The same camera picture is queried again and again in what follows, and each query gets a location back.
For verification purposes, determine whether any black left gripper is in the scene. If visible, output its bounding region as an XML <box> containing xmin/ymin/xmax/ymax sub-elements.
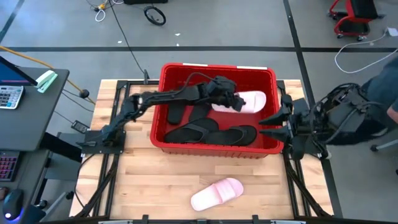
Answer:
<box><xmin>203</xmin><ymin>75</ymin><xmax>247</xmax><ymax>113</ymax></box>

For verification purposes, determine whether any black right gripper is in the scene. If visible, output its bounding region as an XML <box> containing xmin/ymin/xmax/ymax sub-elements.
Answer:
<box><xmin>258</xmin><ymin>94</ymin><xmax>312</xmax><ymax>161</ymax></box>

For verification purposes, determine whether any pink slide sandal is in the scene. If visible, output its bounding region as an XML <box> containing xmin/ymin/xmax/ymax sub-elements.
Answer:
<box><xmin>211</xmin><ymin>90</ymin><xmax>267</xmax><ymax>114</ymax></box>
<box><xmin>190</xmin><ymin>177</ymin><xmax>244</xmax><ymax>212</ymax></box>

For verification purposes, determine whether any black flip-flop sandal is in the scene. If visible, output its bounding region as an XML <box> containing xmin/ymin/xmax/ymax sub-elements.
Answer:
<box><xmin>163</xmin><ymin>117</ymin><xmax>220</xmax><ymax>145</ymax></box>
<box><xmin>205</xmin><ymin>124</ymin><xmax>259</xmax><ymax>147</ymax></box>

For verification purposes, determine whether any black slide sandal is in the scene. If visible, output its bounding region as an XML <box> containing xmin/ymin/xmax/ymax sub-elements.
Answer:
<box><xmin>167</xmin><ymin>101</ymin><xmax>188</xmax><ymax>126</ymax></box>
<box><xmin>187</xmin><ymin>103</ymin><xmax>213</xmax><ymax>123</ymax></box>

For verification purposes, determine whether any red plastic bin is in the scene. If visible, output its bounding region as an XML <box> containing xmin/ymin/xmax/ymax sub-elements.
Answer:
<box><xmin>149</xmin><ymin>62</ymin><xmax>285</xmax><ymax>160</ymax></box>

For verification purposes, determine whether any grey office chair base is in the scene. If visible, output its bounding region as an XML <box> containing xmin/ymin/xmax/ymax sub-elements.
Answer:
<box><xmin>369</xmin><ymin>136</ymin><xmax>398</xmax><ymax>153</ymax></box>

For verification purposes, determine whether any person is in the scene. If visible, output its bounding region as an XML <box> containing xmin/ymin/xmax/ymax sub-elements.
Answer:
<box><xmin>361</xmin><ymin>57</ymin><xmax>398</xmax><ymax>125</ymax></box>

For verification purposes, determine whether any red office chair base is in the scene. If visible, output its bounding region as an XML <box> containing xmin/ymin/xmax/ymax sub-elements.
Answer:
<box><xmin>328</xmin><ymin>0</ymin><xmax>387</xmax><ymax>42</ymax></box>

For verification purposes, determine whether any black power adapter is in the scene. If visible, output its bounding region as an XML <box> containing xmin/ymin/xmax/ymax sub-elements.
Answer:
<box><xmin>70</xmin><ymin>120</ymin><xmax>91</xmax><ymax>134</ymax></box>

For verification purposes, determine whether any mint green stapler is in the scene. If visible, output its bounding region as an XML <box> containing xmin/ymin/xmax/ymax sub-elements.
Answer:
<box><xmin>35</xmin><ymin>69</ymin><xmax>59</xmax><ymax>94</ymax></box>

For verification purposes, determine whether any black office desk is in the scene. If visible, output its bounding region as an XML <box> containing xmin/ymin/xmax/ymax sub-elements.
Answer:
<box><xmin>0</xmin><ymin>67</ymin><xmax>71</xmax><ymax>152</ymax></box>

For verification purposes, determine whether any grey desk calculator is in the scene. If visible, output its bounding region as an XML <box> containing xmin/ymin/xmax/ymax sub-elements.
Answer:
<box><xmin>0</xmin><ymin>85</ymin><xmax>25</xmax><ymax>110</ymax></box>

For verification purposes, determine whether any computer monitor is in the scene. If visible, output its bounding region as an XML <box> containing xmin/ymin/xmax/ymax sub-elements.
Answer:
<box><xmin>0</xmin><ymin>55</ymin><xmax>39</xmax><ymax>87</ymax></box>

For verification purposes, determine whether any keyboard with pink keys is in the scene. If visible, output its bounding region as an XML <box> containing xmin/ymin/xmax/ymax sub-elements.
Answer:
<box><xmin>0</xmin><ymin>151</ymin><xmax>20</xmax><ymax>182</ymax></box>

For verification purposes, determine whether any black computer mouse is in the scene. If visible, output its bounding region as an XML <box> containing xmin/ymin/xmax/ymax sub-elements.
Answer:
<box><xmin>1</xmin><ymin>189</ymin><xmax>25</xmax><ymax>222</ymax></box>

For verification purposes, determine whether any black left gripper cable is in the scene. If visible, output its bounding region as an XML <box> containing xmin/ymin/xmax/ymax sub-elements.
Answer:
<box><xmin>182</xmin><ymin>72</ymin><xmax>219</xmax><ymax>94</ymax></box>

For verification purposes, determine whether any long white floor cable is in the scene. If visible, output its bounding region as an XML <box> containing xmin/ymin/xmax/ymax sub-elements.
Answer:
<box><xmin>334</xmin><ymin>29</ymin><xmax>398</xmax><ymax>75</ymax></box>

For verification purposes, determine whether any coiled black cable ring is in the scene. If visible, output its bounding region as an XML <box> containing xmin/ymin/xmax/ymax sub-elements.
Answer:
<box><xmin>143</xmin><ymin>5</ymin><xmax>167</xmax><ymax>27</ymax></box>

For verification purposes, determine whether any long black floor cable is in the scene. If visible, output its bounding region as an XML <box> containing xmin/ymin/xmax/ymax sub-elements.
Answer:
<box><xmin>108</xmin><ymin>0</ymin><xmax>150</xmax><ymax>85</ymax></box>

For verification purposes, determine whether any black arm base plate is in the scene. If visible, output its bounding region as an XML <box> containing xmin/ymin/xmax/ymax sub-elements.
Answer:
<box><xmin>81</xmin><ymin>129</ymin><xmax>127</xmax><ymax>155</ymax></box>

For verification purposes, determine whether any white coiled cable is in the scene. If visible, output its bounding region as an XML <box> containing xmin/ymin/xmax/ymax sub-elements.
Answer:
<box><xmin>94</xmin><ymin>7</ymin><xmax>107</xmax><ymax>23</ymax></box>

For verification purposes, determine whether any orange floor cable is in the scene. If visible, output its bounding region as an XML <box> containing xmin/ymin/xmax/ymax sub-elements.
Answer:
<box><xmin>0</xmin><ymin>45</ymin><xmax>96</xmax><ymax>106</ymax></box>

